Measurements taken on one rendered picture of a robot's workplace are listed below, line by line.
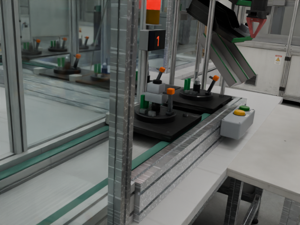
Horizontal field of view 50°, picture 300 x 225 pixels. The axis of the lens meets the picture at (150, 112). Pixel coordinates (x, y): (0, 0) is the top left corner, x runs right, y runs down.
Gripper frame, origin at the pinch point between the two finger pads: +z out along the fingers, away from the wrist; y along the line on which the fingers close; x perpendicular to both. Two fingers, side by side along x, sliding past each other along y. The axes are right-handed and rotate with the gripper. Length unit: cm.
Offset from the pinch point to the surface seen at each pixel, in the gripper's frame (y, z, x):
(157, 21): 25.0, -2.5, -28.4
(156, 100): 41.5, 20.7, -16.8
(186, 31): -109, 11, -77
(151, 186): 72, 30, 1
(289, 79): -400, 87, -27
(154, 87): 41.5, 16.6, -17.9
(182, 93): 10.8, 25.5, -21.6
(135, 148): 55, 33, -15
